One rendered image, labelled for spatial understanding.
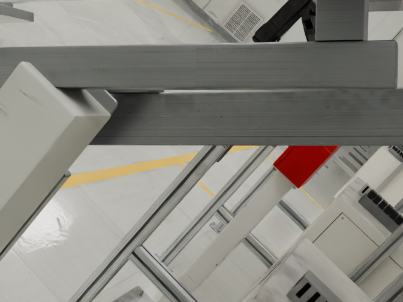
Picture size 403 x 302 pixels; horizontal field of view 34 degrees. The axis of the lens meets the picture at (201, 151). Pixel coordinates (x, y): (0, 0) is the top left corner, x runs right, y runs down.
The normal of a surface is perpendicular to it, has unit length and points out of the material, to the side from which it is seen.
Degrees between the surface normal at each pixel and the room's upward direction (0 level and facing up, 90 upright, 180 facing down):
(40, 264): 0
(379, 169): 90
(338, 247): 90
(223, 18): 90
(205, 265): 90
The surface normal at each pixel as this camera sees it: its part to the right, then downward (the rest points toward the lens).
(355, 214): -0.30, 0.05
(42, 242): 0.64, -0.73
